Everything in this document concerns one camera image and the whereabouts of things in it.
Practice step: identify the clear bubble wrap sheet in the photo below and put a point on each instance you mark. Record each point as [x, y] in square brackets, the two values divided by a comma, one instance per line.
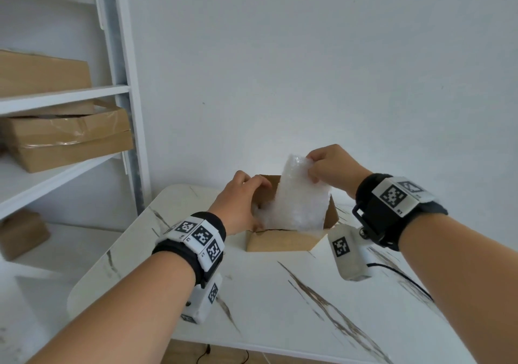
[299, 205]

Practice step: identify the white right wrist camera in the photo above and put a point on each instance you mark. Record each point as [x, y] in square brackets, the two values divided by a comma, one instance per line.
[352, 262]

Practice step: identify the plain brown shelf carton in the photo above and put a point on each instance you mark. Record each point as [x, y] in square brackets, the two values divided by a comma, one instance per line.
[40, 74]

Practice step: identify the black right wristband, marker tiles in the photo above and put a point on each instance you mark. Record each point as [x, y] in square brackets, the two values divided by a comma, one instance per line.
[392, 195]

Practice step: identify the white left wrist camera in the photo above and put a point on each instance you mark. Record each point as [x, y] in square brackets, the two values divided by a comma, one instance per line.
[202, 303]

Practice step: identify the small brown shelf carton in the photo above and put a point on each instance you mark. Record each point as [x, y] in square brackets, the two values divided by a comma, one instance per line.
[22, 236]

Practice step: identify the black left wristband, marker tiles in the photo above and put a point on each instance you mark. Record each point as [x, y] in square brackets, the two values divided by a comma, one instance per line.
[194, 234]

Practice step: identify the person's right hand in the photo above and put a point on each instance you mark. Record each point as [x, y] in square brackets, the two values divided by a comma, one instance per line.
[340, 169]

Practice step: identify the black wristband, marker tiles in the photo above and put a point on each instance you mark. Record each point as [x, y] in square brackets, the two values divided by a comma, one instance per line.
[392, 195]
[194, 234]

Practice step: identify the brown cardboard box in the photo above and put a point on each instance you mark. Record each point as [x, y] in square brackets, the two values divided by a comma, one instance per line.
[279, 241]

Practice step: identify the person's left forearm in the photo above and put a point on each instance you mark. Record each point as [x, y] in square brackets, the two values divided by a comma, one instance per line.
[121, 315]

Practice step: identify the person's right forearm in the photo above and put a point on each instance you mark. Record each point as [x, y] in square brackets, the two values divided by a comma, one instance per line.
[457, 286]

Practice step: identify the taped brown shelf carton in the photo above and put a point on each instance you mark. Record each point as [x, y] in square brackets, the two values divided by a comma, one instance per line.
[69, 145]

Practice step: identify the white metal shelf unit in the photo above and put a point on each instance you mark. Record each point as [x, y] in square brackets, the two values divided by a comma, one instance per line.
[125, 72]

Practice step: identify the person's left hand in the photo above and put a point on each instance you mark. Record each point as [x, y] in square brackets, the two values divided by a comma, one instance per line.
[238, 205]

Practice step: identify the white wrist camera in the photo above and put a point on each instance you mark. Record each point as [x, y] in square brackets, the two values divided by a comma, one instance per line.
[202, 303]
[352, 262]

